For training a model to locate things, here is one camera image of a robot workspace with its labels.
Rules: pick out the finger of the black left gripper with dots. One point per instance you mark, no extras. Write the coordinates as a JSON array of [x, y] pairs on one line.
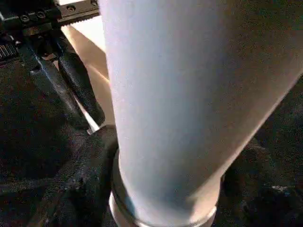
[[80, 87], [54, 89]]

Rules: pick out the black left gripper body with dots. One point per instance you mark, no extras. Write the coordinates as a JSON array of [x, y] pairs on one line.
[[30, 21]]

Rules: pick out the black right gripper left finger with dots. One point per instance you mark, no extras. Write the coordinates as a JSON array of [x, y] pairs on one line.
[[87, 179]]

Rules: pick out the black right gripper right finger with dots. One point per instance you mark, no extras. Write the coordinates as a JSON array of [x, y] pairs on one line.
[[260, 189]]

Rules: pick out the white plastic table top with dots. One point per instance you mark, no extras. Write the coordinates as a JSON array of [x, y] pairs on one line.
[[90, 59]]

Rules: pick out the white plastic table leg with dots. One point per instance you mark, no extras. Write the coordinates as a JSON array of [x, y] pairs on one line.
[[177, 94]]

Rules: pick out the black table mat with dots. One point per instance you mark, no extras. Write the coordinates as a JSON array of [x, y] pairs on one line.
[[28, 130]]

